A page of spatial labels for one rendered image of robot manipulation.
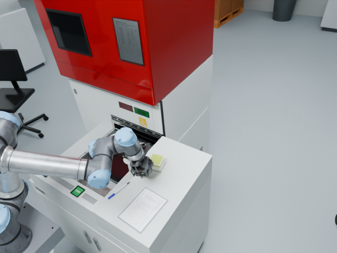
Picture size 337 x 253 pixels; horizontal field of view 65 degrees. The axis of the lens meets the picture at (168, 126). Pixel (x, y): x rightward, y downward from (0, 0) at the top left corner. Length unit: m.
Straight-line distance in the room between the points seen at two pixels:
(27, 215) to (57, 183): 0.20
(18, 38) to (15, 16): 0.33
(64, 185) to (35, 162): 0.59
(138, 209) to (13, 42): 4.15
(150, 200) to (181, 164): 0.28
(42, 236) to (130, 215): 0.44
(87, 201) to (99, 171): 0.50
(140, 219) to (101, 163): 0.43
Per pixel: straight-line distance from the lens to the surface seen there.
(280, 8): 6.58
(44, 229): 1.50
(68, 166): 0.98
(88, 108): 2.08
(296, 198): 2.70
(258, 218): 2.48
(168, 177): 1.43
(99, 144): 1.06
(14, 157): 1.01
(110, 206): 1.38
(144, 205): 1.34
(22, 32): 5.14
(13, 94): 3.58
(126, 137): 1.00
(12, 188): 1.36
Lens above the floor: 2.07
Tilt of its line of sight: 40 degrees down
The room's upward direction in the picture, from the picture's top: 5 degrees counter-clockwise
